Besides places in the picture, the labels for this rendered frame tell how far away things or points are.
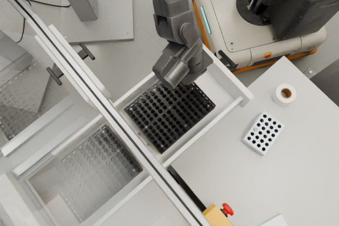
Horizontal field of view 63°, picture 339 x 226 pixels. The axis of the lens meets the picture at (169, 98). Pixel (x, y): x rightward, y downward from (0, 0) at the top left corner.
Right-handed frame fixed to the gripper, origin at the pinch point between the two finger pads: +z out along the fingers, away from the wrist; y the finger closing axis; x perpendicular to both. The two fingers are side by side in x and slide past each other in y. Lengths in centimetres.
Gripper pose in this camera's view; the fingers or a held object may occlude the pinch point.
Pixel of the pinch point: (191, 75)
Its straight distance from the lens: 81.9
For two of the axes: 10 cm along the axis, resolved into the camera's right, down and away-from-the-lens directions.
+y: 7.8, -6.2, 0.9
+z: 1.0, 2.7, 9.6
